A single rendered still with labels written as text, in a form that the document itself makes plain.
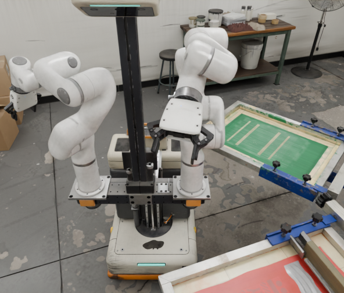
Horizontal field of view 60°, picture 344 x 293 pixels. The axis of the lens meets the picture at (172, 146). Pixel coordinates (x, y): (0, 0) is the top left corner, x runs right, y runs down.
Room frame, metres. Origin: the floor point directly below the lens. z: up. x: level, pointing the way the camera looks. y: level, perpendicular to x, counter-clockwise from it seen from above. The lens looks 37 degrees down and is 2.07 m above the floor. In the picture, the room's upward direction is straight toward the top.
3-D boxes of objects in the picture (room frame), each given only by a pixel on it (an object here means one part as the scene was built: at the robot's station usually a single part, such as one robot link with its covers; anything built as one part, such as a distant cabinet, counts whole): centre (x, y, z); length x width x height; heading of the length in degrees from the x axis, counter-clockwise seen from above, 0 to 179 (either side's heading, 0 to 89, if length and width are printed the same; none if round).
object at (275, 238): (0.80, -0.55, 0.98); 0.30 x 0.05 x 0.07; 110
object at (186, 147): (0.93, -0.09, 1.37); 0.13 x 0.10 x 0.16; 91
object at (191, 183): (0.94, -0.08, 1.21); 0.16 x 0.13 x 0.15; 0
